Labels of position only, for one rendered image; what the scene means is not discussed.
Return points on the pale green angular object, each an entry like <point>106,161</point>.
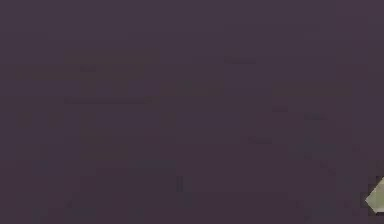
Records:
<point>376,198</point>

